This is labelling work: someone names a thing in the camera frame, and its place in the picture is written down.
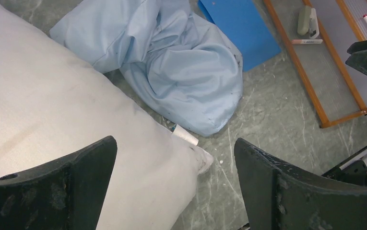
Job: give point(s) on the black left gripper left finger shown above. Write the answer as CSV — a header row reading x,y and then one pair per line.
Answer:
x,y
63,194

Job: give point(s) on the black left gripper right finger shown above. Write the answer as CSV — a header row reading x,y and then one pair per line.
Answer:
x,y
281,196

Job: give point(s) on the white pillow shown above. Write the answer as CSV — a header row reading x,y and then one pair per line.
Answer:
x,y
52,104

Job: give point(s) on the light blue pillowcase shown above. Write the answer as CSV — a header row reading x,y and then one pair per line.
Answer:
x,y
182,66

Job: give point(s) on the white pillow care label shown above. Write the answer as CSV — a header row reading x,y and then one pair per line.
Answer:
x,y
184,134

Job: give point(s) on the orange tiered shelf rack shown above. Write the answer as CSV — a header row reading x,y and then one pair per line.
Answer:
x,y
338,92

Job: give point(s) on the pink white pen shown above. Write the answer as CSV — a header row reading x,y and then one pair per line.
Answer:
x,y
306,41

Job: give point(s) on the grey-green eraser block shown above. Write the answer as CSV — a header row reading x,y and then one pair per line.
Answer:
x,y
308,23

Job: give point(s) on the blue plastic folder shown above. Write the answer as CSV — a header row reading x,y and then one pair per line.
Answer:
x,y
241,22

